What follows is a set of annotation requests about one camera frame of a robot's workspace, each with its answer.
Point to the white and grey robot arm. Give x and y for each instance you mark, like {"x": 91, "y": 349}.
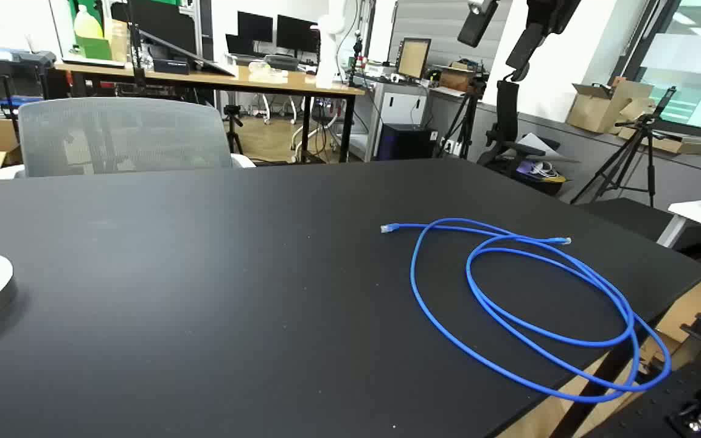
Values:
{"x": 543, "y": 17}

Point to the black office chair background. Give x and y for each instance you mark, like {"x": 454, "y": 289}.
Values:
{"x": 515, "y": 160}

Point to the black computer monitor right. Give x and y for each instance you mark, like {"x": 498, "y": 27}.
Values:
{"x": 297, "y": 35}

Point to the black computer monitor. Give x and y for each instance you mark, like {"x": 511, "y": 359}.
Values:
{"x": 297, "y": 35}
{"x": 254, "y": 27}

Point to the black computer monitor left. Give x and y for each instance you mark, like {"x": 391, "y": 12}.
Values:
{"x": 254, "y": 27}

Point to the wooden desk with black legs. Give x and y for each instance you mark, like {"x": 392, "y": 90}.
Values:
{"x": 241, "y": 82}

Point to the open cardboard box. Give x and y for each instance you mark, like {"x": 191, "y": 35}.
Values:
{"x": 596, "y": 105}

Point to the grey mesh office chair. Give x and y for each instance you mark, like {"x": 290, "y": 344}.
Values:
{"x": 120, "y": 135}

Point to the green and white poster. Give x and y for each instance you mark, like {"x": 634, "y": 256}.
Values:
{"x": 79, "y": 35}

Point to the wooden picture frame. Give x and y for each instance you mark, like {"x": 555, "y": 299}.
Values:
{"x": 411, "y": 56}

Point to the black camera tripod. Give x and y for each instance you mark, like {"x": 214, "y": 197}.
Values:
{"x": 616, "y": 172}

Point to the black perforated metal bracket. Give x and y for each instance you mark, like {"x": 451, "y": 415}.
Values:
{"x": 671, "y": 410}

